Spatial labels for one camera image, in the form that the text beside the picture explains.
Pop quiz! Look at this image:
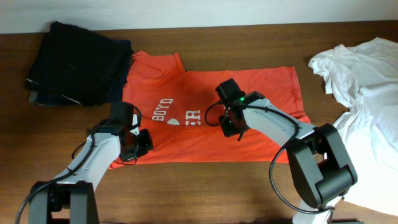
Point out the red soccer t-shirt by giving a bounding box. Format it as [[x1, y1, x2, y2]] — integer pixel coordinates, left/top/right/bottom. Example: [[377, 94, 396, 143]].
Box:
[[123, 51, 308, 164]]

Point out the white t-shirt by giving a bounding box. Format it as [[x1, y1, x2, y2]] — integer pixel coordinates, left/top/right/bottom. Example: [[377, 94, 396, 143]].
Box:
[[308, 37, 397, 215]]

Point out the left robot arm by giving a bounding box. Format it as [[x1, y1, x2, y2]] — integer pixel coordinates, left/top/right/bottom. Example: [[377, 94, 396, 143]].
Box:
[[16, 102, 153, 223]]

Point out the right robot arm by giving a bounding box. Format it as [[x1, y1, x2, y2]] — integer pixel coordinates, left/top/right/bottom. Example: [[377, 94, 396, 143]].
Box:
[[215, 78, 358, 223]]

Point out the folded navy blue garment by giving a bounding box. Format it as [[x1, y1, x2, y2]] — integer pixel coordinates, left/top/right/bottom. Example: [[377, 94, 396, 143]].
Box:
[[29, 40, 133, 106]]

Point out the folded black garment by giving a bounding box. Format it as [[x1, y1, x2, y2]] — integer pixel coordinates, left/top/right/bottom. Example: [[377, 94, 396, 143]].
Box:
[[25, 21, 130, 106]]

